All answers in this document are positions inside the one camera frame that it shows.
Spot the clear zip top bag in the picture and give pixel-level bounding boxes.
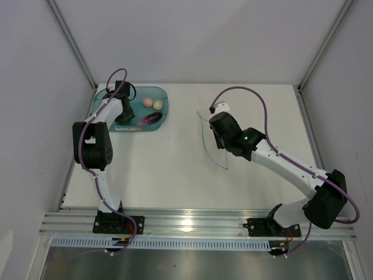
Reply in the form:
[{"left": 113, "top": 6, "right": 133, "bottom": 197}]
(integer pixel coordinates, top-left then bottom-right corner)
[{"left": 196, "top": 110, "right": 228, "bottom": 170}]

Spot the pink egg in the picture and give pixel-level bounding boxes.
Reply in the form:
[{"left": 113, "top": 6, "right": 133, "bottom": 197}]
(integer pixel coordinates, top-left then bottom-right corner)
[{"left": 142, "top": 98, "right": 153, "bottom": 108}]

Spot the white egg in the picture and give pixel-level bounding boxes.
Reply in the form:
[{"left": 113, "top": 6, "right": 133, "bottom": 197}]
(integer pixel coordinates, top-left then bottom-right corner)
[{"left": 153, "top": 100, "right": 163, "bottom": 111}]

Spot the green bell pepper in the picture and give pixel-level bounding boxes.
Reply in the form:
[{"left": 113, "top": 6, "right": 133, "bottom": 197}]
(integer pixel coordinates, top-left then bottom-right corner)
[{"left": 117, "top": 120, "right": 131, "bottom": 126}]

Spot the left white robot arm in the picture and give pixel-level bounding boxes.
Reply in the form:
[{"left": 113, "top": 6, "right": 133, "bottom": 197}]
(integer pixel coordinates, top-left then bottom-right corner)
[{"left": 72, "top": 81, "right": 137, "bottom": 233}]

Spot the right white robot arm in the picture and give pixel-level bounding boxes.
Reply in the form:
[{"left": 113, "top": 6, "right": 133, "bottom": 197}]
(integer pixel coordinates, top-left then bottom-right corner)
[{"left": 209, "top": 112, "right": 347, "bottom": 236}]

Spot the teal plastic bin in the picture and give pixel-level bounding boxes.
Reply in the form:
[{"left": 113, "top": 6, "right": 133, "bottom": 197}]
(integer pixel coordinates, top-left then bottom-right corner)
[{"left": 86, "top": 80, "right": 168, "bottom": 132}]

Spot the purple eggplant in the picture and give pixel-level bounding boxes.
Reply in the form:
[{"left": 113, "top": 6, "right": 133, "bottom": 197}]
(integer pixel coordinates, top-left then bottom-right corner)
[{"left": 137, "top": 112, "right": 163, "bottom": 125}]

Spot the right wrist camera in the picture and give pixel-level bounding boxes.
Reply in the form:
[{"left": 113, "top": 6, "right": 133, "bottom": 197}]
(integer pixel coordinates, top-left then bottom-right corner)
[{"left": 209, "top": 101, "right": 230, "bottom": 115}]

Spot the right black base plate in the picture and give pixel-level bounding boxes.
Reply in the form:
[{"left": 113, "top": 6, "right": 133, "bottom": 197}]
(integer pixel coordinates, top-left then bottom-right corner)
[{"left": 242, "top": 218, "right": 301, "bottom": 237}]

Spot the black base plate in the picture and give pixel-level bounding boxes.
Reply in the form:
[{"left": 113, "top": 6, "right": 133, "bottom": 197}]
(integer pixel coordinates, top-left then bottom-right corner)
[
  {"left": 93, "top": 210, "right": 135, "bottom": 235},
  {"left": 242, "top": 218, "right": 301, "bottom": 237}
]

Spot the aluminium mounting rail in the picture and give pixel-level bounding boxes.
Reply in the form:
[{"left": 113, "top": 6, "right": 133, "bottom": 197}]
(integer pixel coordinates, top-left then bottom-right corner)
[{"left": 39, "top": 208, "right": 356, "bottom": 240}]

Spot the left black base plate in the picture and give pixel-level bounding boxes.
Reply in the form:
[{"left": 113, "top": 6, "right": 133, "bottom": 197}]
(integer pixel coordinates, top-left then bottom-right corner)
[{"left": 93, "top": 210, "right": 135, "bottom": 235}]

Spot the slotted white cable duct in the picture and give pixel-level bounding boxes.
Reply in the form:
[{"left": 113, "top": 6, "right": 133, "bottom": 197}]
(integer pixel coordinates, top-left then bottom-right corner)
[{"left": 51, "top": 236, "right": 271, "bottom": 251}]

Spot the left aluminium frame post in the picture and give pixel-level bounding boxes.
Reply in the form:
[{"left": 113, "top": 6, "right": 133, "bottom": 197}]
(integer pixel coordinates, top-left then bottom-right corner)
[{"left": 44, "top": 0, "right": 98, "bottom": 89}]

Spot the aluminium frame post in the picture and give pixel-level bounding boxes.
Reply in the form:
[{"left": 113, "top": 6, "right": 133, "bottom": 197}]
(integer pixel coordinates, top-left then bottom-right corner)
[
  {"left": 44, "top": 0, "right": 98, "bottom": 89},
  {"left": 297, "top": 0, "right": 357, "bottom": 94}
]

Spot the right aluminium frame post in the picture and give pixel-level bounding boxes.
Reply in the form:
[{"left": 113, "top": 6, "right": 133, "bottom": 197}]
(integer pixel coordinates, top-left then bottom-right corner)
[{"left": 297, "top": 0, "right": 357, "bottom": 94}]

